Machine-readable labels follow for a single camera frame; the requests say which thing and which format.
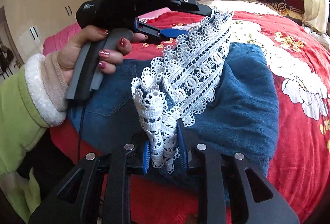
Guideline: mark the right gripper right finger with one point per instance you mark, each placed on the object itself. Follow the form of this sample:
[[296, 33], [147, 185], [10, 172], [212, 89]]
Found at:
[[230, 185]]

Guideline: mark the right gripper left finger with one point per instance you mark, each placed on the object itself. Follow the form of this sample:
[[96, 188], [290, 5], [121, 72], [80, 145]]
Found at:
[[97, 189]]

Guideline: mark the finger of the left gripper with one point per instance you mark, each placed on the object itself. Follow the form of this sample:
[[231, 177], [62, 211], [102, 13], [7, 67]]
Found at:
[[159, 35], [189, 6]]

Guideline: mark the blue denim lace-hem pants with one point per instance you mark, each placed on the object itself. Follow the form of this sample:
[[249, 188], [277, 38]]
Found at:
[[222, 91]]

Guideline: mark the green sleeve left forearm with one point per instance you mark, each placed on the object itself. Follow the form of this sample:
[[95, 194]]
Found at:
[[32, 100]]

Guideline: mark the left hand red nails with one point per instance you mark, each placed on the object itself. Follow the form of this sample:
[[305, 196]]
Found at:
[[108, 59]]

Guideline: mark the pink rolled blanket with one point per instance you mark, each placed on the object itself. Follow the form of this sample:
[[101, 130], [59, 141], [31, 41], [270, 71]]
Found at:
[[67, 38]]

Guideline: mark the hanging bags on door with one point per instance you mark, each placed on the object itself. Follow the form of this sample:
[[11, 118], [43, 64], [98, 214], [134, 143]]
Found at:
[[9, 64]]

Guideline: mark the red floral bed cover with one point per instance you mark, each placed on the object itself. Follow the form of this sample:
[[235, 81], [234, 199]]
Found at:
[[300, 66]]

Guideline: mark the cream curtain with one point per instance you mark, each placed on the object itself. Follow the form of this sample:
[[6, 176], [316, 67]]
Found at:
[[316, 13]]

